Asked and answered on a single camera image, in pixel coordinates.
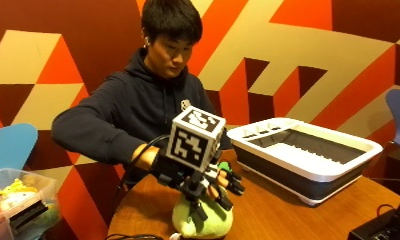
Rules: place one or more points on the white and grey dish tub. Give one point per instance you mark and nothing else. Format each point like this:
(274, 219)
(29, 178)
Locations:
(315, 166)

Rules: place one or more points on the black electronic device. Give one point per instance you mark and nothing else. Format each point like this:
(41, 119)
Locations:
(380, 230)

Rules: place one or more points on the black box on bin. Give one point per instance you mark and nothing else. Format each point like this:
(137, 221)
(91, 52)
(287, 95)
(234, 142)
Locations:
(27, 215)

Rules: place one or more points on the person in dark hoodie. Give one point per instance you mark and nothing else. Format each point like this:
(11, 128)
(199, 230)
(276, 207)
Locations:
(134, 110)

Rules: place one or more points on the yellow soft toy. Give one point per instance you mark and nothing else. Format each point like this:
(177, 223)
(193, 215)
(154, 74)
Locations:
(18, 188)

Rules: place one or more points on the green soft toy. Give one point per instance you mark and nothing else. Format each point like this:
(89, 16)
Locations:
(218, 223)

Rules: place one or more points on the light blue chair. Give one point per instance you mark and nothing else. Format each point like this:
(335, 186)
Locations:
(7, 146)

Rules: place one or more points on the white marker cube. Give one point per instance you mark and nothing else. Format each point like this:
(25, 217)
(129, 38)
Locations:
(193, 143)

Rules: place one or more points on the clear plastic storage bin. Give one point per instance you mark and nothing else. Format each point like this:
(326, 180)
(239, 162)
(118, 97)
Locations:
(35, 186)

